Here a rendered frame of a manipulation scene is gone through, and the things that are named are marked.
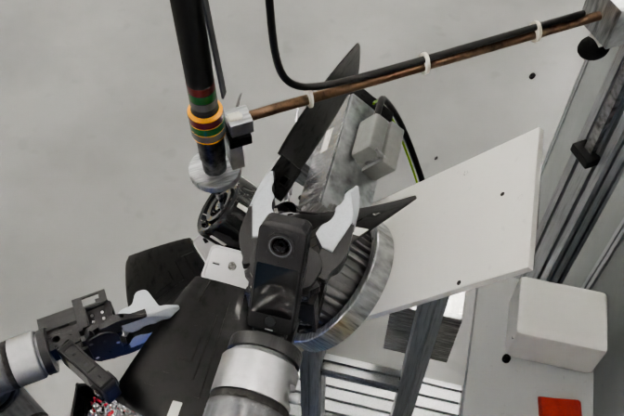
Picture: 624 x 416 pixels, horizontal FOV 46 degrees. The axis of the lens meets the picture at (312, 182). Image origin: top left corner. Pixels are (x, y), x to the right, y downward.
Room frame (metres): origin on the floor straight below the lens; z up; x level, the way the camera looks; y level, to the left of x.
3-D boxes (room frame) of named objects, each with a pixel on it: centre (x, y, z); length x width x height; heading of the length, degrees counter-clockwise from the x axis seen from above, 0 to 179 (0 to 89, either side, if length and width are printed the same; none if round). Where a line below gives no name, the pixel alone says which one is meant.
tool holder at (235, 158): (0.61, 0.12, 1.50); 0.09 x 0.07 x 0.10; 111
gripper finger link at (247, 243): (0.40, 0.05, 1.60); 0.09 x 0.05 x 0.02; 8
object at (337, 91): (0.72, -0.16, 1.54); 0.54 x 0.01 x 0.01; 111
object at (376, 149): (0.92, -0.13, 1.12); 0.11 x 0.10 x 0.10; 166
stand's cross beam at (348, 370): (0.68, -0.12, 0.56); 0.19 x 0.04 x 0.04; 76
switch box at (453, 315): (0.75, -0.25, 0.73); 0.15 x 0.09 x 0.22; 76
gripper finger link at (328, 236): (0.43, -0.03, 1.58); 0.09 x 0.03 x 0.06; 145
